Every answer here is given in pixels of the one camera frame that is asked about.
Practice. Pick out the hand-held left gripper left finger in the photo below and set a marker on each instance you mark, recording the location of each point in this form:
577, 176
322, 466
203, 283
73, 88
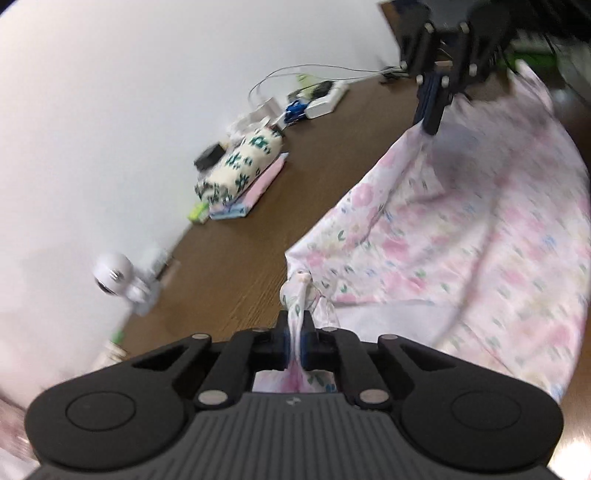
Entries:
280, 341

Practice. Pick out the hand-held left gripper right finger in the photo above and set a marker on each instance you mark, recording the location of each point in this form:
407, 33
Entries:
309, 346

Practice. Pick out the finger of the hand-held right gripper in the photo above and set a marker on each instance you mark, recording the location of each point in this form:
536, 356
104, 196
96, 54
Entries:
475, 50
422, 92

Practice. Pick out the pink blue mesh garment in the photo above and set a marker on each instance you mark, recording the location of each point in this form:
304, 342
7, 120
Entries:
258, 191

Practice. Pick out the pink floral garment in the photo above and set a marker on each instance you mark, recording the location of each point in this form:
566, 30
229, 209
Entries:
461, 240

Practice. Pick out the cream teal-flower garment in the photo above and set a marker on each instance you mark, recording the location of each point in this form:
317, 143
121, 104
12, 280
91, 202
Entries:
240, 164

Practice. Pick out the green roller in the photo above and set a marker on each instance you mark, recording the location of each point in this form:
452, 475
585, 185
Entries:
531, 57

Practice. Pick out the white power strip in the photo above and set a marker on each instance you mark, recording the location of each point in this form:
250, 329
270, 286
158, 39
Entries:
325, 104

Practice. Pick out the black battery charger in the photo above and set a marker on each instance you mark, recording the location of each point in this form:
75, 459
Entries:
318, 89

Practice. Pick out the white plastic clip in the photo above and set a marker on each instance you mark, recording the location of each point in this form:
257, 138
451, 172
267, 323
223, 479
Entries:
156, 261
113, 355

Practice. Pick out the white charger plug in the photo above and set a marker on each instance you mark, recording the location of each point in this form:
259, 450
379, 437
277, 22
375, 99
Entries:
273, 107
261, 113

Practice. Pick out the green white packet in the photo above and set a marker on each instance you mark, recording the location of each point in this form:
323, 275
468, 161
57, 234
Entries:
198, 213

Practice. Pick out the small green strip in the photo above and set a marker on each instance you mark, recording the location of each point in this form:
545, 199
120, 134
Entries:
117, 335

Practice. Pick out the white astronaut figurine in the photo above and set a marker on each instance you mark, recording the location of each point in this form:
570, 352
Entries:
115, 274

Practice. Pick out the small black box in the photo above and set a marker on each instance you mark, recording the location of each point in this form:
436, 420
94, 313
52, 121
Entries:
207, 157

